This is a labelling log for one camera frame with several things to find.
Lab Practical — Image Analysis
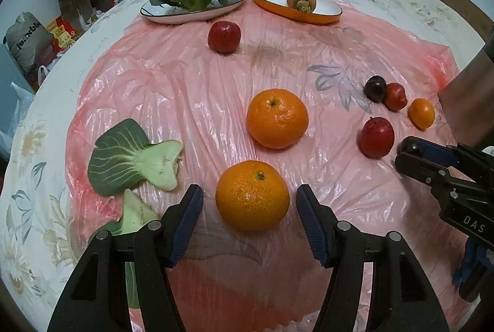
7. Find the blue rimmed white plate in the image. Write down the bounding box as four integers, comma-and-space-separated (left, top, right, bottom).
140, 0, 246, 25

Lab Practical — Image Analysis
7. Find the small orange tangerine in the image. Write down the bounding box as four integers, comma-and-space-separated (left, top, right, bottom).
408, 98, 435, 130

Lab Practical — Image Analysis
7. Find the floral white bedspread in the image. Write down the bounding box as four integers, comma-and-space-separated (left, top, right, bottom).
1, 0, 483, 331

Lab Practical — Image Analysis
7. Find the large red apple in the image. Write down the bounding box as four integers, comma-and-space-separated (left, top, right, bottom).
208, 21, 241, 54

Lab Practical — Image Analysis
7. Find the small bok choy piece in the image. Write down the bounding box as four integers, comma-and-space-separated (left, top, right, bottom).
91, 189, 159, 309

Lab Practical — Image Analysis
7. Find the red yellow package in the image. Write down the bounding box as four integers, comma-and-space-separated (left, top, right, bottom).
46, 16, 82, 52

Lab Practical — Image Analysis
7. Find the dark plum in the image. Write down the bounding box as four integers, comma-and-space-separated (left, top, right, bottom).
363, 76, 387, 103

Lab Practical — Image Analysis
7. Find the large orange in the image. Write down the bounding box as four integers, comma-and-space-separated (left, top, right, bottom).
246, 89, 309, 150
215, 161, 290, 233

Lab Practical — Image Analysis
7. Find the small red plum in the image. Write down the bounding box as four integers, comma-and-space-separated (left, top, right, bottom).
383, 83, 408, 111

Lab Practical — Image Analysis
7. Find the wooden headboard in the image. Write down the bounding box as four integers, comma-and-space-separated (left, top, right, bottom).
439, 0, 493, 42

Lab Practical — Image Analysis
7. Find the orange rimmed oval plate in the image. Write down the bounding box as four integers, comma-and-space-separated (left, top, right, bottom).
254, 0, 342, 25

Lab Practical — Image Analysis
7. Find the white plastic bag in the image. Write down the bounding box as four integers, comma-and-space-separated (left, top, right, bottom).
1, 82, 34, 160

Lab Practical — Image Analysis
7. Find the grey printed bag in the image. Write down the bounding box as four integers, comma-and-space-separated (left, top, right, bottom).
4, 12, 53, 75

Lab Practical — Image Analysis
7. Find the pink plastic sheet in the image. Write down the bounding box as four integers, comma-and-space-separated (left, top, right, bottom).
65, 1, 470, 331

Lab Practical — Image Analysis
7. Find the white gloved right hand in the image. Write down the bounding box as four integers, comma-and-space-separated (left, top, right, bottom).
453, 237, 493, 303

